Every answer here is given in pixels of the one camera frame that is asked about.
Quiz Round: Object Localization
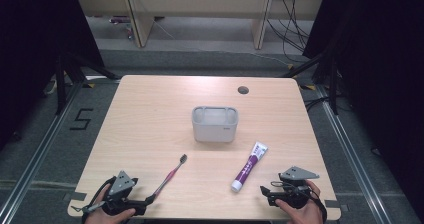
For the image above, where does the person's left hand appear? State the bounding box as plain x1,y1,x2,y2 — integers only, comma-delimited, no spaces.
84,185,137,224

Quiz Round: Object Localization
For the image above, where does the right hand-held gripper cable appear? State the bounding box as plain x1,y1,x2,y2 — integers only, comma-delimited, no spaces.
270,180,328,224

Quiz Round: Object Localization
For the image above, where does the left hand-held gripper cable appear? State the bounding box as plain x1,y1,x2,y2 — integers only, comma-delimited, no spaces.
70,175,118,224

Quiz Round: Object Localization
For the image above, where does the black curtain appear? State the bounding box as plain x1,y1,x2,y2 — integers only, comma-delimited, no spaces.
0,0,105,152
302,0,424,215

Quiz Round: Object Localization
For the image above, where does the person's right hand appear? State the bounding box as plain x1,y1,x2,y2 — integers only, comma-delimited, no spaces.
274,179,324,224

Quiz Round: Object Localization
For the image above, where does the grey plastic toothbrush holder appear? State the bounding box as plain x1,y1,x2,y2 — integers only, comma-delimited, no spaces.
191,105,240,144

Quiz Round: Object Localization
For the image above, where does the bundle of black cables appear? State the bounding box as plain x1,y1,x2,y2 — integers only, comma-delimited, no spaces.
265,0,312,64

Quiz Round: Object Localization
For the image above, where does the hand-held gripper cable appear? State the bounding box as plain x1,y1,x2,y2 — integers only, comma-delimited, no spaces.
70,175,118,224
270,180,328,224

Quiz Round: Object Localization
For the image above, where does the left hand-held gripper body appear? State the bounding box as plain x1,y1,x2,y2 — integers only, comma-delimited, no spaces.
101,170,148,217

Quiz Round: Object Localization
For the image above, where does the black metal stand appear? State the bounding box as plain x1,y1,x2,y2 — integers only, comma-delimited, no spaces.
281,48,341,117
54,52,122,116

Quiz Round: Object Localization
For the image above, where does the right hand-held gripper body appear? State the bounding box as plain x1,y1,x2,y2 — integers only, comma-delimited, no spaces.
269,166,320,209

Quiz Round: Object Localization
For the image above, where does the purple and white toothpaste tube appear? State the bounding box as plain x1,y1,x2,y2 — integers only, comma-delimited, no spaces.
230,141,269,194

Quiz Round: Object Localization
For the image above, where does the pink toothbrush with dark bristles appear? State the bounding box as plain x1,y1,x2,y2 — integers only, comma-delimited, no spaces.
151,153,189,200

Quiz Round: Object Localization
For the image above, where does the small dark purple object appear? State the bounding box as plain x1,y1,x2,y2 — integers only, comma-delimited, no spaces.
108,15,132,24

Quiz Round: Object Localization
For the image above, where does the metal floor rail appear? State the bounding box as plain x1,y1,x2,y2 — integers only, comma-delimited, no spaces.
0,80,84,224
314,83,395,224

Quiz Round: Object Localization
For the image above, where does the black floor cable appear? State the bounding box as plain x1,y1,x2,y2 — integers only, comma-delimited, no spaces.
303,96,332,112

